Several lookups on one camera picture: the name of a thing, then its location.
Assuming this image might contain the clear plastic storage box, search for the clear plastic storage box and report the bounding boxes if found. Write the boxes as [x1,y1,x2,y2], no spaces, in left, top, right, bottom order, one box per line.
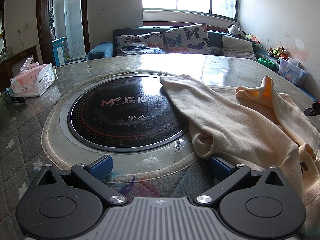
[277,57,308,86]

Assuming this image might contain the black round induction cooktop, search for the black round induction cooktop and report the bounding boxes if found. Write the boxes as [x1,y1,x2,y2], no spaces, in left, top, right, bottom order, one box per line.
[67,75,192,152]

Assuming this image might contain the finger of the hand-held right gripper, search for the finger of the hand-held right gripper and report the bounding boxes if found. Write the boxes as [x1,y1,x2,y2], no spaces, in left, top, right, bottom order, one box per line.
[304,102,320,117]

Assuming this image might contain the blue white box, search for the blue white box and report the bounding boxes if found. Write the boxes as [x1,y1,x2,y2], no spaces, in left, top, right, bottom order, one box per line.
[51,37,67,66]

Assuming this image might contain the pink and white tissue pack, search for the pink and white tissue pack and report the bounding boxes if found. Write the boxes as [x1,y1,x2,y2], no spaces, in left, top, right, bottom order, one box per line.
[10,58,56,97]

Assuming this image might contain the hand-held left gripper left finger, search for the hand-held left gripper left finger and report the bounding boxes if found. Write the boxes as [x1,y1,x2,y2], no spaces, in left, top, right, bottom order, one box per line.
[30,155,127,205]

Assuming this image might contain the panda plush toy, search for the panda plush toy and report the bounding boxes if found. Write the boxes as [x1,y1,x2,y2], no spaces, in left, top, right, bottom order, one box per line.
[228,24,247,37]

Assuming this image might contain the cream long-sleeve garment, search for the cream long-sleeve garment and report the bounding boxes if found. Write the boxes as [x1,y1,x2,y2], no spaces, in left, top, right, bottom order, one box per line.
[159,74,320,237]

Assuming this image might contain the brown plush toys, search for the brown plush toys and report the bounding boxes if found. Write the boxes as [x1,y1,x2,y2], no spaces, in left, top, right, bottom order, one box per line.
[268,46,287,58]

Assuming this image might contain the dark teal sofa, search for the dark teal sofa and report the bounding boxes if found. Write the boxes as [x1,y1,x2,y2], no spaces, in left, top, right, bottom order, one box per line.
[84,26,320,103]

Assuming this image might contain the dark wooden door frame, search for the dark wooden door frame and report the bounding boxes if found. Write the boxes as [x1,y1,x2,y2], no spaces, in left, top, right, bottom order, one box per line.
[36,0,91,67]

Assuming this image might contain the plain grey pillow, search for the plain grey pillow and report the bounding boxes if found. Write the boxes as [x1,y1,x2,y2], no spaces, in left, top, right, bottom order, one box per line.
[221,34,257,61]

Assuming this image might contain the dark smartwatch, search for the dark smartwatch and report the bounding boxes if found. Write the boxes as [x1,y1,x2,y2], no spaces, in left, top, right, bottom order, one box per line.
[5,88,26,105]

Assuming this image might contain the dark wooden sideboard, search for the dark wooden sideboard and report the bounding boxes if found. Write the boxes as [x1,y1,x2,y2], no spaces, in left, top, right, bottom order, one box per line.
[0,45,38,80]

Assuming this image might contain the butterfly print cushion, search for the butterfly print cushion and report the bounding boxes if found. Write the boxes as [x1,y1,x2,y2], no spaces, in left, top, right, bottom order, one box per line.
[114,32,167,56]
[164,24,211,54]

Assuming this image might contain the green plastic bowl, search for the green plastic bowl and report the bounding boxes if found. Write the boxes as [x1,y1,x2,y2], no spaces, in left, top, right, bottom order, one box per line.
[258,58,277,68]

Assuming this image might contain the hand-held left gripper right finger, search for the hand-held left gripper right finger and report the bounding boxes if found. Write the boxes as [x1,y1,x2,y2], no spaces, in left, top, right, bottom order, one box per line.
[195,156,295,205]

